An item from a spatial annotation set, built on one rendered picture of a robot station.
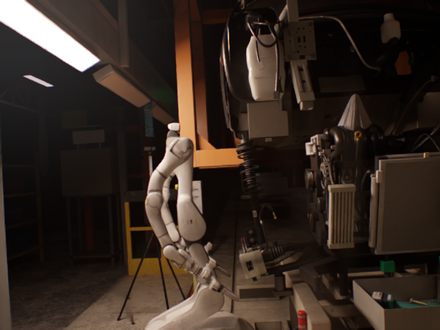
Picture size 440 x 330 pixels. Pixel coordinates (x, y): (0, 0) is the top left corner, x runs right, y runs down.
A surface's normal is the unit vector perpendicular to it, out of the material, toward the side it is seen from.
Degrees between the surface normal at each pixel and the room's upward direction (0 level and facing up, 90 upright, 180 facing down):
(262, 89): 90
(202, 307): 90
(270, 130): 90
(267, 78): 90
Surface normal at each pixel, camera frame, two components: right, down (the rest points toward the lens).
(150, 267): -0.07, -0.03
